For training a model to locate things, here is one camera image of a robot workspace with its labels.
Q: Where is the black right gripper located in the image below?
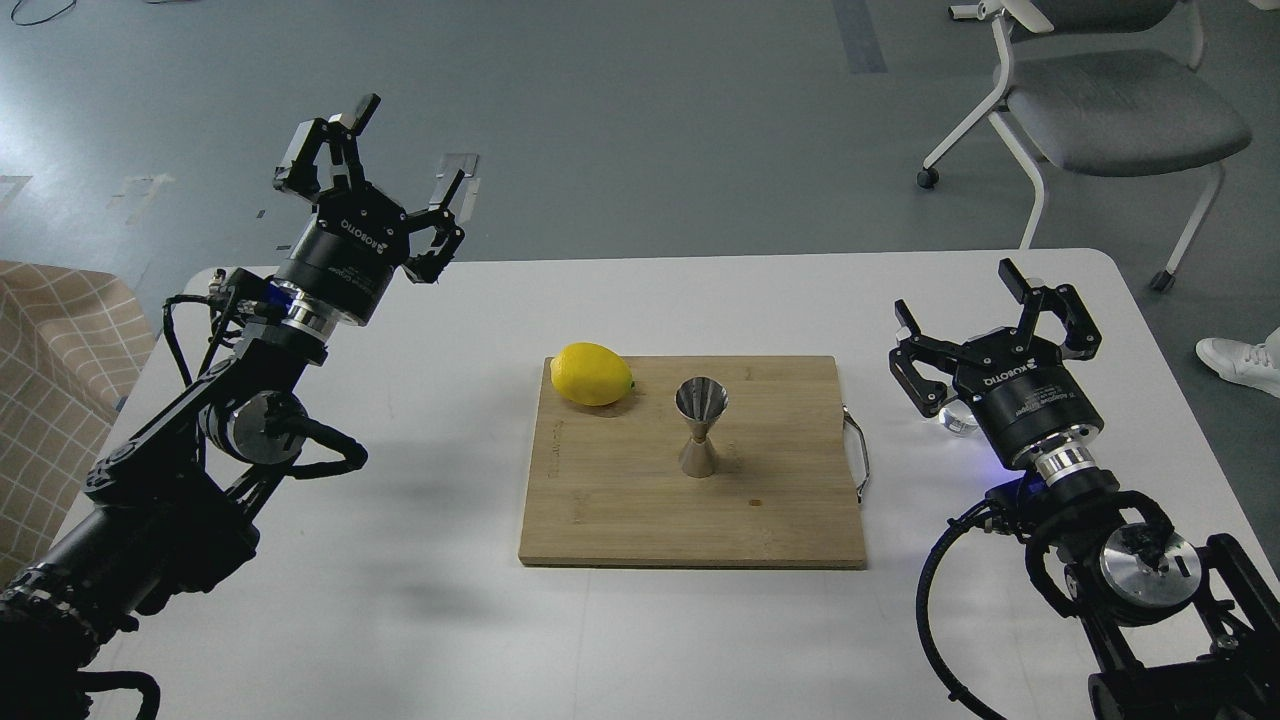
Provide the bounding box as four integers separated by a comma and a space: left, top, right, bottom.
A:
888, 258, 1107, 471

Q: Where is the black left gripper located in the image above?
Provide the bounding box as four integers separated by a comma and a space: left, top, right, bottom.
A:
271, 94, 466, 325

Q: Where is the steel double jigger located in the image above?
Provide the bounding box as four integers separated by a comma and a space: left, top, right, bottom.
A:
675, 375, 730, 478

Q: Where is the clear glass cup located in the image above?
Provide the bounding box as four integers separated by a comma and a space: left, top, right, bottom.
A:
938, 398, 980, 436

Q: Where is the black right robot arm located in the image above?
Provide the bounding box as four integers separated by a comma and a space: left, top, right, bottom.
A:
890, 259, 1279, 719

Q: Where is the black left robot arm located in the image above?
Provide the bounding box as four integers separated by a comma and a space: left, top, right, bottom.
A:
3, 94, 466, 719

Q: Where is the yellow lemon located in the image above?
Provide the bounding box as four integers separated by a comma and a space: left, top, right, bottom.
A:
549, 342, 634, 407

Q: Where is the grey office chair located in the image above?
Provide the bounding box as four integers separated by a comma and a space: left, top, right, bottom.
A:
916, 1, 1252, 292

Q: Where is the bamboo cutting board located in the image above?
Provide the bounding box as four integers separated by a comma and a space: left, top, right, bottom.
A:
518, 356, 867, 570

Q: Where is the black floor cable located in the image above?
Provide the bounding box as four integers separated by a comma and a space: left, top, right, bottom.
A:
8, 0, 79, 27

